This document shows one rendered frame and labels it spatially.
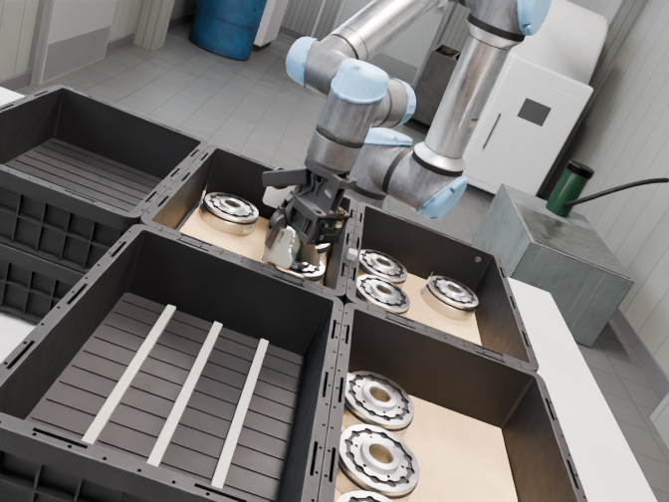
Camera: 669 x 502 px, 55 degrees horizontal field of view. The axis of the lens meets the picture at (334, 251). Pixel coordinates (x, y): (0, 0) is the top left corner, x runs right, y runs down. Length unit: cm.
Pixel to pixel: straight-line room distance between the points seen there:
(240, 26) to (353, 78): 543
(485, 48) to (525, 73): 374
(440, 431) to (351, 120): 45
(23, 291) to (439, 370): 61
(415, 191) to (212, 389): 73
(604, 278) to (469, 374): 258
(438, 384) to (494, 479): 15
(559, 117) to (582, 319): 201
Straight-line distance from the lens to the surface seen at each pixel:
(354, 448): 77
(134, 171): 130
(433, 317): 119
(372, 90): 93
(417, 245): 128
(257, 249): 115
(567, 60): 519
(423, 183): 138
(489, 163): 515
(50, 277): 100
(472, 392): 96
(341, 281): 93
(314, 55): 109
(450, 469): 88
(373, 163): 142
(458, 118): 134
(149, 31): 572
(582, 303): 352
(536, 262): 336
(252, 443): 77
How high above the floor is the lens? 135
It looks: 24 degrees down
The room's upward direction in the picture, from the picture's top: 23 degrees clockwise
